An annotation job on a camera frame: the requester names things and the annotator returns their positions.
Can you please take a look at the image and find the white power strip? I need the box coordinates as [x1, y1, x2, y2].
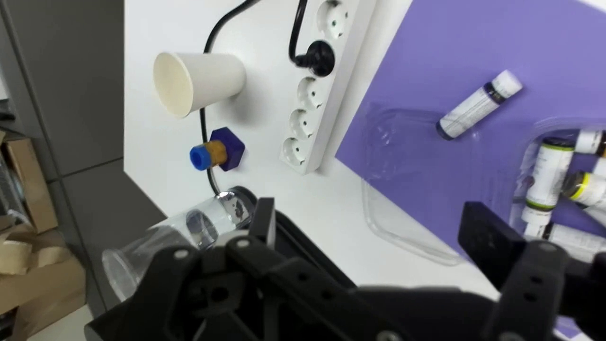
[278, 0, 380, 176]

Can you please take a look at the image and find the brown cardboard box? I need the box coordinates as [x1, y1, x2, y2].
[0, 237, 89, 337]
[0, 132, 60, 237]

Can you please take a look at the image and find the black plug and cable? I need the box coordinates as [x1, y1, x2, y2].
[200, 0, 337, 197]

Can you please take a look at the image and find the white marker dark blue cap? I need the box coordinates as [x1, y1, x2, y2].
[435, 68, 524, 142]

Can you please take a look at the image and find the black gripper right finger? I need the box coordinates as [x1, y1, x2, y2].
[456, 201, 606, 341]

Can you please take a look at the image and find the white marker yellow band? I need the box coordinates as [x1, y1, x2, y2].
[562, 168, 606, 210]

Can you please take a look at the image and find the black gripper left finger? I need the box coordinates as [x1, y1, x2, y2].
[147, 195, 405, 341]

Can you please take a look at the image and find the purple mat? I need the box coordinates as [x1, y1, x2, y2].
[333, 0, 606, 341]

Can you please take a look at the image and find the clear plastic box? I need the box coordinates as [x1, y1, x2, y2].
[359, 106, 606, 269]

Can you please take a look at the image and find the clear water bottle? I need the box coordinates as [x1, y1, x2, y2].
[100, 185, 257, 305]

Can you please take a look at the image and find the white paper cup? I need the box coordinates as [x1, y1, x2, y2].
[151, 51, 248, 119]

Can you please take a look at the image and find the short white marker tube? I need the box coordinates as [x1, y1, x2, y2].
[519, 203, 555, 238]

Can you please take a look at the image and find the blue yellow toy bolt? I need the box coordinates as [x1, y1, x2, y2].
[187, 125, 248, 174]

